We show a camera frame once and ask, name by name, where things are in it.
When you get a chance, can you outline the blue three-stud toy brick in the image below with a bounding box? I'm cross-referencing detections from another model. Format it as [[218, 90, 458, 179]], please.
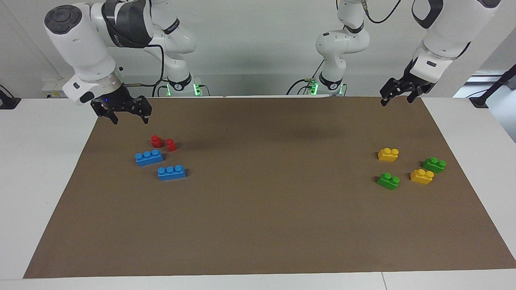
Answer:
[[157, 165, 186, 181], [135, 149, 164, 167]]

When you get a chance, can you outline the green two-stud toy brick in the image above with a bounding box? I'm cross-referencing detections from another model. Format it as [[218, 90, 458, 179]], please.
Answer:
[[422, 157, 447, 174], [377, 172, 400, 190]]

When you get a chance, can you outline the black stand with clamp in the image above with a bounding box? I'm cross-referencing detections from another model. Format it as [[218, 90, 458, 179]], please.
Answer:
[[470, 64, 516, 108]]

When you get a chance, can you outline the black table clamp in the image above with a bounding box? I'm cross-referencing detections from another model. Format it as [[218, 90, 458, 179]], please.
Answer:
[[0, 85, 21, 110]]

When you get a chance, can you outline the brown table mat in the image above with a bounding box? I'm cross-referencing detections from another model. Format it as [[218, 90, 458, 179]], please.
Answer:
[[23, 96, 516, 279]]

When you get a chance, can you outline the black base power cable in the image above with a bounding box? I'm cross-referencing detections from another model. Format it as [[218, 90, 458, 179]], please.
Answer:
[[286, 58, 325, 96], [152, 79, 170, 97]]

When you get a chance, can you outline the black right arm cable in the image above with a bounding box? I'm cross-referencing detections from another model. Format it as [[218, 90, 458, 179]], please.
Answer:
[[121, 42, 166, 88]]

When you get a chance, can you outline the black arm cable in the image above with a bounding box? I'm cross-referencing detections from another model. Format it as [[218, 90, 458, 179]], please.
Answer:
[[361, 0, 404, 24], [121, 42, 166, 88]]

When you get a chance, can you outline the white wall socket box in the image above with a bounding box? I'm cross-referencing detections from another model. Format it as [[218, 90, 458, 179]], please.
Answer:
[[42, 79, 70, 99]]

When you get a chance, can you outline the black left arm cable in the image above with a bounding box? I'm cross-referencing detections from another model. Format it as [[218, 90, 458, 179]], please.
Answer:
[[361, 0, 404, 24]]

